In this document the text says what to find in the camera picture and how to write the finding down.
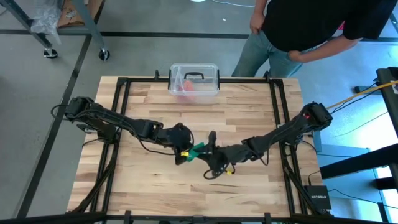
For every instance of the person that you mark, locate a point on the person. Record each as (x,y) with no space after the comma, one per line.
(311,21)

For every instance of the black Netgear network switch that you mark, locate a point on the black Netgear network switch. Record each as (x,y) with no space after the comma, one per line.
(317,197)

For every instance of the crumpled clear plastic wrap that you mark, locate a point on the crumpled clear plastic wrap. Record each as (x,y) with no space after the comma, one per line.
(46,21)

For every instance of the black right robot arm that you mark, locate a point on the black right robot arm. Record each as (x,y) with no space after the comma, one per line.
(289,127)

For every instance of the brown cardboard sheet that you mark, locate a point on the brown cardboard sheet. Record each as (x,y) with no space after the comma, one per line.
(66,15)

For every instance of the orange bandage roll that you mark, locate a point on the orange bandage roll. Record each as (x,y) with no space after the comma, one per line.
(188,85)

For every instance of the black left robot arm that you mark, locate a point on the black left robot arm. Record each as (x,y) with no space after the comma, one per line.
(109,119)

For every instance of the black metal table frame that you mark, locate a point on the black metal table frame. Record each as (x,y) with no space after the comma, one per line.
(143,80)

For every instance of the green elastic bandage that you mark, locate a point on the green elastic bandage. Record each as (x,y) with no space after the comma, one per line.
(196,151)

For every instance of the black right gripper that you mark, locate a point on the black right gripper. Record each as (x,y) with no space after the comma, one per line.
(225,155)

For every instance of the black metal beam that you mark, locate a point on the black metal beam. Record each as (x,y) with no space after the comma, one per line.
(357,163)

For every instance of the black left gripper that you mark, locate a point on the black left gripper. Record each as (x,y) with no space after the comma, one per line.
(178,138)

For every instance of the grey metal rolling cart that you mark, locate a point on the grey metal rolling cart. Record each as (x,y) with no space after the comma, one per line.
(88,25)

